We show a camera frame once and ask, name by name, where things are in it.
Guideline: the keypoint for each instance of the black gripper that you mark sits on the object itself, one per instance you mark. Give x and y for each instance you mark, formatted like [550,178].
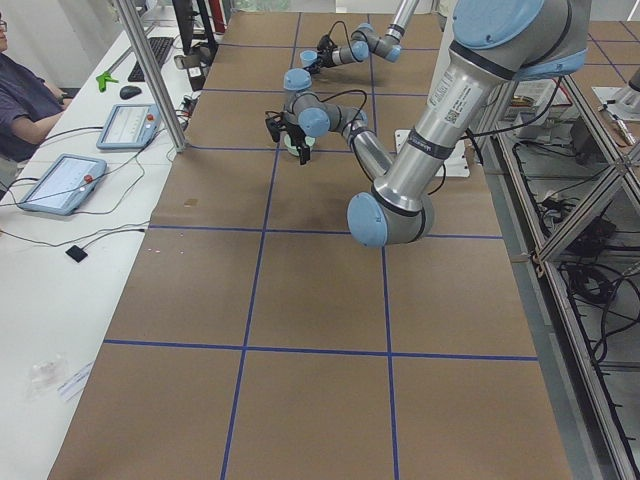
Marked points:
[293,133]
[323,57]

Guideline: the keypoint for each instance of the light blue plastic cup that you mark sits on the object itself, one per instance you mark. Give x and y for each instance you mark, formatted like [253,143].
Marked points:
[308,58]

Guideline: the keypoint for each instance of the light green bowl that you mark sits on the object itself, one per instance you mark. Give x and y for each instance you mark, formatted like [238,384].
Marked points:
[291,148]

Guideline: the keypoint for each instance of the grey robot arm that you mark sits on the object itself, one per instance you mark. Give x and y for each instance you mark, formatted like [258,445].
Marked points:
[494,42]
[364,41]

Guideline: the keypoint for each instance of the black monitor stand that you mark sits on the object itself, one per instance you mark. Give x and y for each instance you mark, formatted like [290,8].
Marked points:
[199,46]

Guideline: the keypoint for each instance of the far blue teach pendant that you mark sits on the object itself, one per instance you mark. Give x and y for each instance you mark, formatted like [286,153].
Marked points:
[129,127]

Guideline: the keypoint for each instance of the blue teach pendant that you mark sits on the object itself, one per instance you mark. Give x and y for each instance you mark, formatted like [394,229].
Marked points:
[65,185]
[129,127]

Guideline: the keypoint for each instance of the black computer mouse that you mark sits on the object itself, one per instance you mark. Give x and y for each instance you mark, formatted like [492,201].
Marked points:
[129,91]

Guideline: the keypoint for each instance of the green plastic tool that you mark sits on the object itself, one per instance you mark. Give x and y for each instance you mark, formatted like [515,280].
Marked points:
[104,79]

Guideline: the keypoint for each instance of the brown paper table cover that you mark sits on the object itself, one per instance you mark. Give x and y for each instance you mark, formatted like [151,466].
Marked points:
[256,339]

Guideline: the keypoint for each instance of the near blue teach pendant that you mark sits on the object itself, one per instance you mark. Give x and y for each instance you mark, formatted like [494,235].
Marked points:
[65,185]

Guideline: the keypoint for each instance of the small black square pad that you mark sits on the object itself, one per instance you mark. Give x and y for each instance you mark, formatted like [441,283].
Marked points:
[76,253]

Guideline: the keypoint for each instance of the seated person dark shirt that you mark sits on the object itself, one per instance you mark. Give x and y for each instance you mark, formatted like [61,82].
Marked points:
[30,108]

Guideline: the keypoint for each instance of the clear plastic bag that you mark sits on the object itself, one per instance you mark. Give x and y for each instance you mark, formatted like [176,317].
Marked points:
[46,375]

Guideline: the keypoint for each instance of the aluminium frame post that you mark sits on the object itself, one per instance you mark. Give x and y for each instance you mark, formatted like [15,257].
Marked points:
[144,55]

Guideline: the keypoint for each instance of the aluminium frame rail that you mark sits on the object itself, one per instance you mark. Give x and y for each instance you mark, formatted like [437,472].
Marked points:
[570,152]

